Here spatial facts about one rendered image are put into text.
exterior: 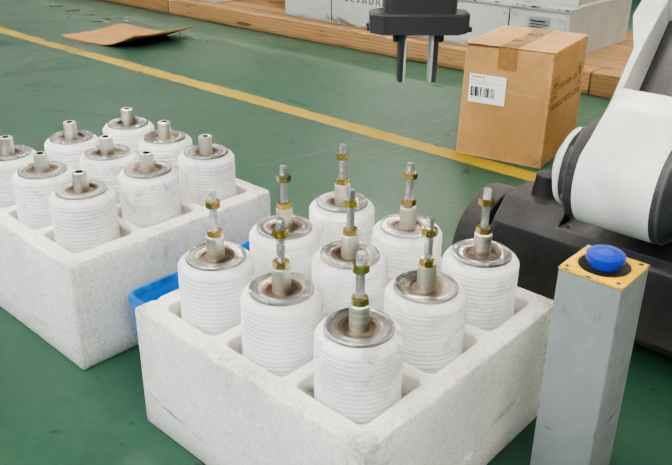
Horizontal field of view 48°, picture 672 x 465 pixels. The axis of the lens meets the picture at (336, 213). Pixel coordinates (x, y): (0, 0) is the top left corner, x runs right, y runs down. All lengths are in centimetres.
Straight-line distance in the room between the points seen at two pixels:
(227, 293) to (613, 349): 44
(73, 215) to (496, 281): 61
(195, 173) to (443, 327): 58
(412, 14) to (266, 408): 48
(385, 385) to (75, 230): 57
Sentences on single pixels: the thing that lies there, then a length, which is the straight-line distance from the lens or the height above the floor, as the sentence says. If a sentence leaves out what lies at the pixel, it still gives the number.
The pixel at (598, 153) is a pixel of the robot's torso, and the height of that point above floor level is 36.
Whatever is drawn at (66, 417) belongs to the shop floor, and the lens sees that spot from 114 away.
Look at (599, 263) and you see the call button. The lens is 82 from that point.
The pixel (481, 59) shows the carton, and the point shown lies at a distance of 201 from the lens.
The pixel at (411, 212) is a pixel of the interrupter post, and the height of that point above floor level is 28.
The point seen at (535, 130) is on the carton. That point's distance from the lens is 200.
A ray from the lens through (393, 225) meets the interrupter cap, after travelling 103.
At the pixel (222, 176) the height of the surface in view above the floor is 22.
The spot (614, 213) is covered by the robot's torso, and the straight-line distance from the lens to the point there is 103.
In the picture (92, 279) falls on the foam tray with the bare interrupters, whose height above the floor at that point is 14.
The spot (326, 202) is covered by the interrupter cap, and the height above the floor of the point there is 25.
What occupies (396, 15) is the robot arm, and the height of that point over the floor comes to 54.
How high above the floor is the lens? 68
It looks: 24 degrees down
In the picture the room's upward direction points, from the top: 1 degrees clockwise
